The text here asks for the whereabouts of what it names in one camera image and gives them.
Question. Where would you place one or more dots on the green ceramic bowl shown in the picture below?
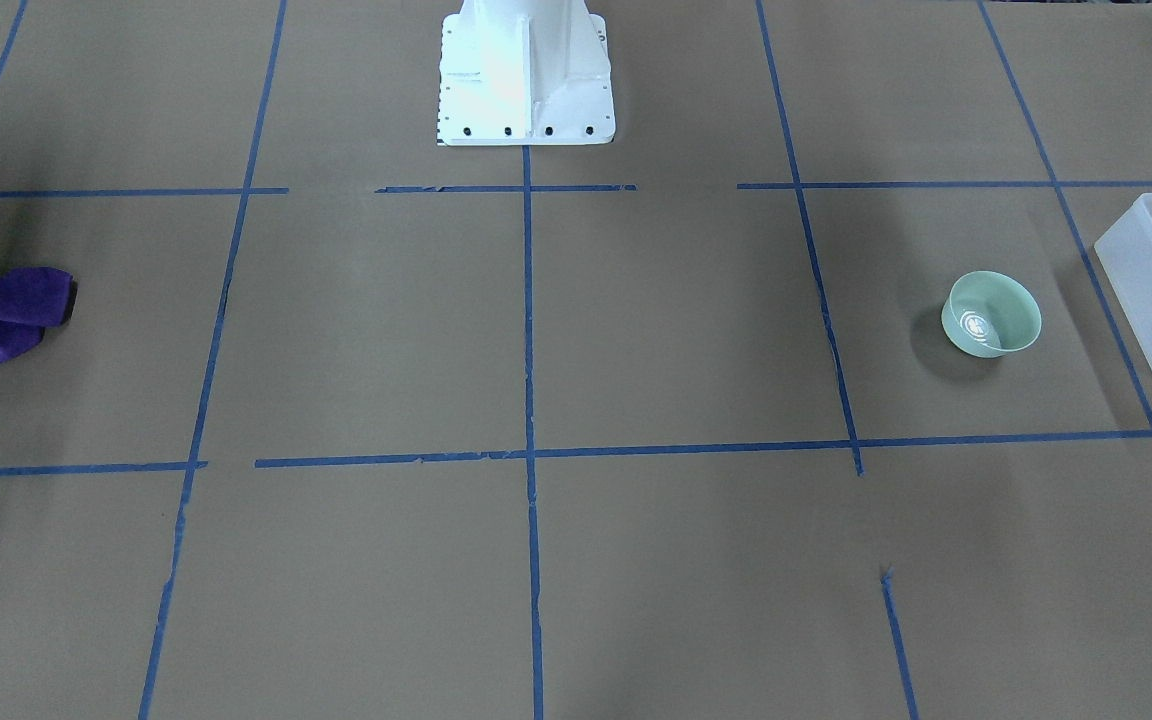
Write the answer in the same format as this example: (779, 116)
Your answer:
(989, 314)

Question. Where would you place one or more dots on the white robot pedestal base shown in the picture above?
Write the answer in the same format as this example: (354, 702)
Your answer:
(525, 73)

